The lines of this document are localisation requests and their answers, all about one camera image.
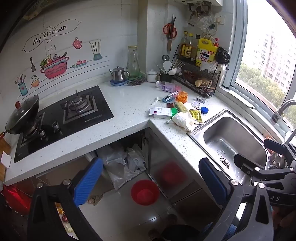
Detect colourful snack packets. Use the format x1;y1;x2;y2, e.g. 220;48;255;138
55;204;77;239

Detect dark scouring pad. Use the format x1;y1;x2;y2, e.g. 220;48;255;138
127;77;147;87

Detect black wire rack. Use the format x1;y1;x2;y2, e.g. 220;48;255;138
172;44;222;98

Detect window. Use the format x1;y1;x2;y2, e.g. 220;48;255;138
222;0;296;139

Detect white hanging plastic bag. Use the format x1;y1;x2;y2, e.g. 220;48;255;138
200;61;219;73

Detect white medicine box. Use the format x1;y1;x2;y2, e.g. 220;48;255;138
149;107;179;120

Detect yellow sauce packet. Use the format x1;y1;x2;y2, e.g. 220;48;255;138
189;109;205;124

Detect white lidded jar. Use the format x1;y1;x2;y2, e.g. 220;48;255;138
147;69;159;82

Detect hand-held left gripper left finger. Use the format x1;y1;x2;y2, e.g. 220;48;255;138
27;157;104;241

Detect blue saucer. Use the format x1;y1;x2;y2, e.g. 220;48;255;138
110;79;128;87

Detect water heater pipes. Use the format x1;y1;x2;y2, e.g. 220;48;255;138
185;0;222;19

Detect glass carafe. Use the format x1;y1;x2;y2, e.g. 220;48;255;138
126;46;140;78

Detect black glass gas stove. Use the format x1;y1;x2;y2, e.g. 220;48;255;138
14;85;114;163

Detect packets in wire rack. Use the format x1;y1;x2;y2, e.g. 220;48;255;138
199;86;214;96

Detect yellow detergent jug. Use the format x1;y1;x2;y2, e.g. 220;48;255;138
195;38;219;67

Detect red-handled scissors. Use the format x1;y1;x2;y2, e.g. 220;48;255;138
163;14;177;39

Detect red plastic basin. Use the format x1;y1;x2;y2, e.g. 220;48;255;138
131;179;160;206

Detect white ladle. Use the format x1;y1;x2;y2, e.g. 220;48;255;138
162;61;173;75

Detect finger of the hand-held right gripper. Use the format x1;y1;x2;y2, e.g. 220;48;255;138
264;138;296;160
233;153;290;184

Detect wooden board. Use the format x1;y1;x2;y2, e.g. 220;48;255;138
0;139;12;186

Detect steel cabinet door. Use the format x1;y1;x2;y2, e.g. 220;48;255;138
146;127;204;202

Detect steel teapot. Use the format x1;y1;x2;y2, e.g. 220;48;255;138
109;66;129;83

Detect steel faucet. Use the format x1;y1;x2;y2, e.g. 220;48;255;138
270;100;296;144

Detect black plastic bag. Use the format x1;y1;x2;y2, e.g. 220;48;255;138
216;47;231;65

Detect dried red chillies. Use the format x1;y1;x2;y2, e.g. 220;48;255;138
183;70;197;81

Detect kitchen cartoon wall sticker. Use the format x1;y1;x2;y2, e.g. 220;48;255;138
14;20;109;96

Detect bundle of chopsticks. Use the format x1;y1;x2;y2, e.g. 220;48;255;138
170;59;185;72

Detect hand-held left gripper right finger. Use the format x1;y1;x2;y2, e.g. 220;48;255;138
198;158;274;241

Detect black wok with lid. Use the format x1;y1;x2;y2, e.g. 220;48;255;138
0;95;40;140

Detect pile of clear plastic bags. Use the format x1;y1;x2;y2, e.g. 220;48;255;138
96;141;147;192

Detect white plastic bag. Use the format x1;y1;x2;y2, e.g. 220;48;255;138
166;112;196;132
200;61;219;73

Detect orange snack wrapper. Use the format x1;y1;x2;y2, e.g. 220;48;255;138
176;91;188;103

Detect brown sauce bottle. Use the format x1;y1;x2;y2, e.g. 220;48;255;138
185;33;195;59

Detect corn cob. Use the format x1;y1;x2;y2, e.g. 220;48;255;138
174;101;189;113

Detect dark sauce bottle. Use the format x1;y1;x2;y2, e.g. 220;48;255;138
192;35;200;61

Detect cooking oil bottle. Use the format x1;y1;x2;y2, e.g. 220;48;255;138
180;31;188;57

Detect stainless steel sink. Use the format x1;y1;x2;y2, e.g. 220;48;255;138
187;108;278;186

